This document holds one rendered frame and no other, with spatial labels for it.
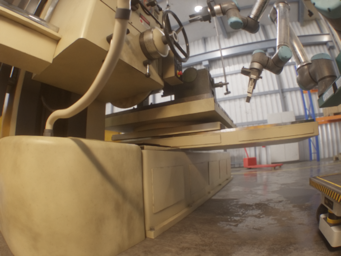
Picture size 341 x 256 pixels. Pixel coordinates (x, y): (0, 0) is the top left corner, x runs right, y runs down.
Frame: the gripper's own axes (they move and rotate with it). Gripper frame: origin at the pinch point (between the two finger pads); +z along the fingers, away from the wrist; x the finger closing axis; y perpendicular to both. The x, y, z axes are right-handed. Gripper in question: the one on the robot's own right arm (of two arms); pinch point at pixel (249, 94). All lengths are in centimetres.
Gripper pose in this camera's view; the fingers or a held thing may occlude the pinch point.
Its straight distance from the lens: 112.6
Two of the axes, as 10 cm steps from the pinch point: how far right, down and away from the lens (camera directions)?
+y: 8.7, 3.1, -3.9
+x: 3.2, 2.6, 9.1
